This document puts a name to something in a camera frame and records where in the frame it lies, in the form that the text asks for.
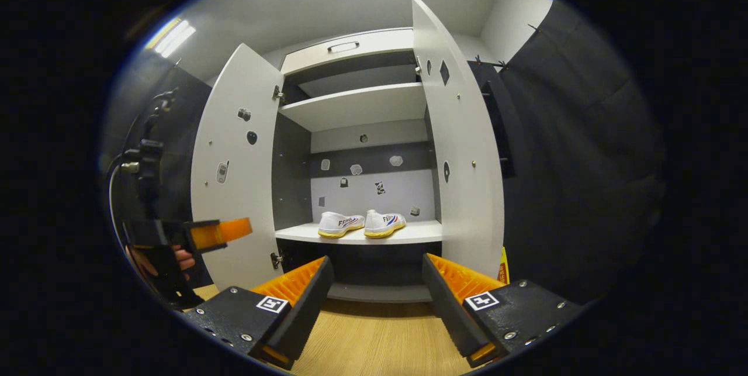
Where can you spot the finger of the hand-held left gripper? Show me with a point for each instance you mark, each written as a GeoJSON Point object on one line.
{"type": "Point", "coordinates": [222, 233]}

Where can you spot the white cabinet drawer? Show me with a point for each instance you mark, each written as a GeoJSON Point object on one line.
{"type": "Point", "coordinates": [380, 45]}

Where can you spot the small ceiling light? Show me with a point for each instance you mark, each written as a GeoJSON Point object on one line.
{"type": "Point", "coordinates": [172, 37]}

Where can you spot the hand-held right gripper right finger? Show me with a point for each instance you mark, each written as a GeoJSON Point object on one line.
{"type": "Point", "coordinates": [447, 311]}

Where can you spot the white and grey shoe cabinet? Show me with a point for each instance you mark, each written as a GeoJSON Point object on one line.
{"type": "Point", "coordinates": [356, 107]}

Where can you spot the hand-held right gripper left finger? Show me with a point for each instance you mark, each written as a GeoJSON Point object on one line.
{"type": "Point", "coordinates": [304, 311]}

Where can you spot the white cabinet door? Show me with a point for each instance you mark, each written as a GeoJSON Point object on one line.
{"type": "Point", "coordinates": [239, 189]}
{"type": "Point", "coordinates": [461, 130]}

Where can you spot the white striped canvas shoe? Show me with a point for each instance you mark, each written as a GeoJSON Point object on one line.
{"type": "Point", "coordinates": [339, 224]}
{"type": "Point", "coordinates": [383, 223]}

